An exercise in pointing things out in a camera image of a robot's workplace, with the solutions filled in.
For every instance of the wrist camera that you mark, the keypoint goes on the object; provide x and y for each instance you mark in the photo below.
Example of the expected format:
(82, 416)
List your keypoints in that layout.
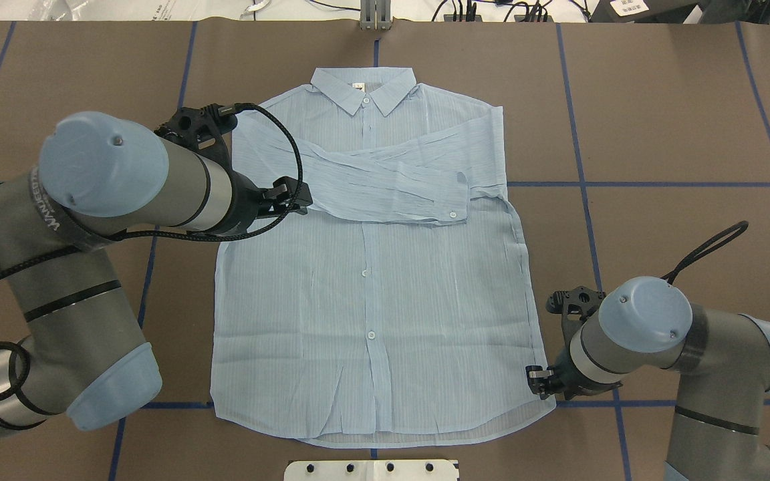
(202, 131)
(575, 307)

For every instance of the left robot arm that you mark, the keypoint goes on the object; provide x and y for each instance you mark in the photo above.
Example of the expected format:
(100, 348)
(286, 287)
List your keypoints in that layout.
(99, 181)

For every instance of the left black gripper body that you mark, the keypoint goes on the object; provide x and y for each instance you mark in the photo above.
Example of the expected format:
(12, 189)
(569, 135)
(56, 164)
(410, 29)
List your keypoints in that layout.
(246, 204)

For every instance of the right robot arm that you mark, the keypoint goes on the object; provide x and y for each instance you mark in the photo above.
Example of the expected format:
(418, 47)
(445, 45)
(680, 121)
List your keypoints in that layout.
(722, 359)

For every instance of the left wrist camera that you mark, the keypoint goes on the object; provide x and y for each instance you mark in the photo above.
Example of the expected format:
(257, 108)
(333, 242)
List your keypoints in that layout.
(202, 131)

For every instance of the light blue button shirt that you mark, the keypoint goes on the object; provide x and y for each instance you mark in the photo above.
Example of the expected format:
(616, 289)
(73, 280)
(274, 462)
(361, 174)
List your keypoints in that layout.
(398, 312)

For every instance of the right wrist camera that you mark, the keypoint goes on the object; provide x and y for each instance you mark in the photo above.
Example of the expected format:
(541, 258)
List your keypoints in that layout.
(575, 307)

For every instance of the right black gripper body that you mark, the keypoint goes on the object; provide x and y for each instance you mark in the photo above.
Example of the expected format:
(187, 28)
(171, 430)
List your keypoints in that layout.
(565, 375)

